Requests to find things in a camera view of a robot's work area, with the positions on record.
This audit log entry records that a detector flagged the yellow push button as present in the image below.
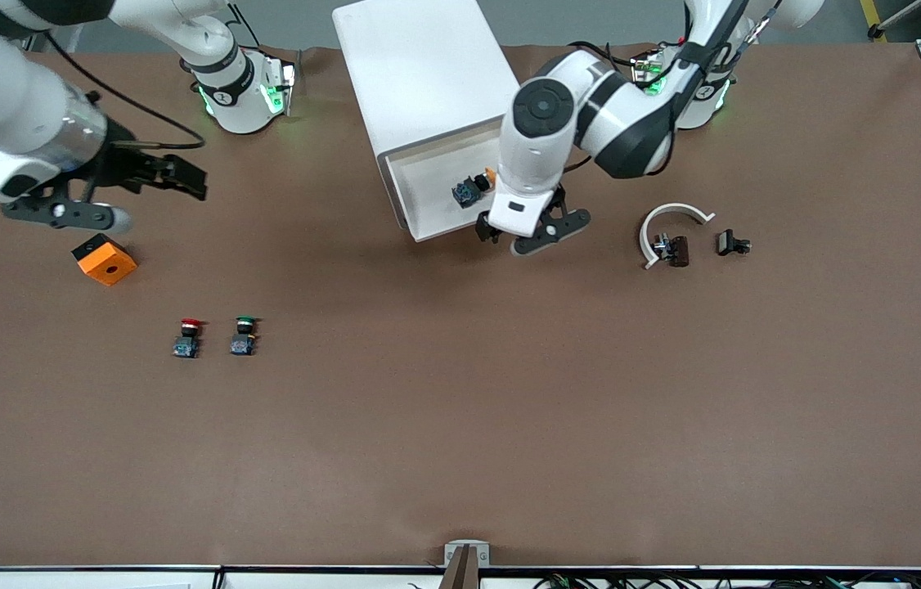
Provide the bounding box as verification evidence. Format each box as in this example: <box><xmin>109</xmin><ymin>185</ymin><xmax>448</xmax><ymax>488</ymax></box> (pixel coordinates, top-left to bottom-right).
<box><xmin>451</xmin><ymin>167</ymin><xmax>499</xmax><ymax>210</ymax></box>

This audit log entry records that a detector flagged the red push button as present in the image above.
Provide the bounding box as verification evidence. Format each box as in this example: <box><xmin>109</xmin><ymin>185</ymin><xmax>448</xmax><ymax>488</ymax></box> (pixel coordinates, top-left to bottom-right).
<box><xmin>172</xmin><ymin>317</ymin><xmax>207</xmax><ymax>360</ymax></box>

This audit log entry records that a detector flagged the green push button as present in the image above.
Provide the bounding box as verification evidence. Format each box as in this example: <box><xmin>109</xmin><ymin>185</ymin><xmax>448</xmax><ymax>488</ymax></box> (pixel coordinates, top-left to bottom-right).
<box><xmin>228</xmin><ymin>315</ymin><xmax>262</xmax><ymax>358</ymax></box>

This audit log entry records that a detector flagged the orange box with hole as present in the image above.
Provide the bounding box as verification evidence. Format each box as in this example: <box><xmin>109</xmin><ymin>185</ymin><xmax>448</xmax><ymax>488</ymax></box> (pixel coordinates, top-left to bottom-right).
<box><xmin>71</xmin><ymin>232</ymin><xmax>139</xmax><ymax>288</ymax></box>

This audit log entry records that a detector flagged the small brown block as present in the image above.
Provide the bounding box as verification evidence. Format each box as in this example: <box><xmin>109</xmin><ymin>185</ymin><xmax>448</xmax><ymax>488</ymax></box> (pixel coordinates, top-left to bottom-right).
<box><xmin>652</xmin><ymin>233</ymin><xmax>691</xmax><ymax>268</ymax></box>

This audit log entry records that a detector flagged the small black clip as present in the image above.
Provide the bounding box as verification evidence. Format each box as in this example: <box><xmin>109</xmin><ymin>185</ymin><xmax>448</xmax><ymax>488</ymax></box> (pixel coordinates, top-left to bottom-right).
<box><xmin>715</xmin><ymin>229</ymin><xmax>754</xmax><ymax>258</ymax></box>

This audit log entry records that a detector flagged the brown table cover sheet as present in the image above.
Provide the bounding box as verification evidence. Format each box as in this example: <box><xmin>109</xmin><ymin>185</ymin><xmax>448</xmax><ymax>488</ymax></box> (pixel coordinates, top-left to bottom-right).
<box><xmin>0</xmin><ymin>41</ymin><xmax>921</xmax><ymax>570</ymax></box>

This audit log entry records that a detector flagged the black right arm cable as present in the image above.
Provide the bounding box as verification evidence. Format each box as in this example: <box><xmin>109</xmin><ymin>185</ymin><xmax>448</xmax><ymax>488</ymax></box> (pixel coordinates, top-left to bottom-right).
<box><xmin>42</xmin><ymin>31</ymin><xmax>208</xmax><ymax>153</ymax></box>

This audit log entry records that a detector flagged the white curved plastic bracket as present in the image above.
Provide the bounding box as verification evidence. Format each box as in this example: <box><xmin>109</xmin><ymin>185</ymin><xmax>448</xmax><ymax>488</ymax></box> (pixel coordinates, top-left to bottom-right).
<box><xmin>639</xmin><ymin>201</ymin><xmax>717</xmax><ymax>272</ymax></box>

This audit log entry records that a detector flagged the black arm base cable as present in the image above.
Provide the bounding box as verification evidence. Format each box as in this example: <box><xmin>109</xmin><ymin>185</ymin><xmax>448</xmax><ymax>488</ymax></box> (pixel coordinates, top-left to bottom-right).
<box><xmin>568</xmin><ymin>39</ymin><xmax>643</xmax><ymax>84</ymax></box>

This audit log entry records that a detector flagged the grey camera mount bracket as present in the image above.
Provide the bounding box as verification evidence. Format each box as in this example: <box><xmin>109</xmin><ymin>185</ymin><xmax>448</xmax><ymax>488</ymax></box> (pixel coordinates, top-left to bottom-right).
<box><xmin>439</xmin><ymin>539</ymin><xmax>492</xmax><ymax>589</ymax></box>

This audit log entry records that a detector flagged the black cable bundle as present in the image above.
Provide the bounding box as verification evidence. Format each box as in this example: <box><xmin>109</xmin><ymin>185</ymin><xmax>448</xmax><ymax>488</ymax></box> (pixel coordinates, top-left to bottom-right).
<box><xmin>532</xmin><ymin>573</ymin><xmax>921</xmax><ymax>589</ymax></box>

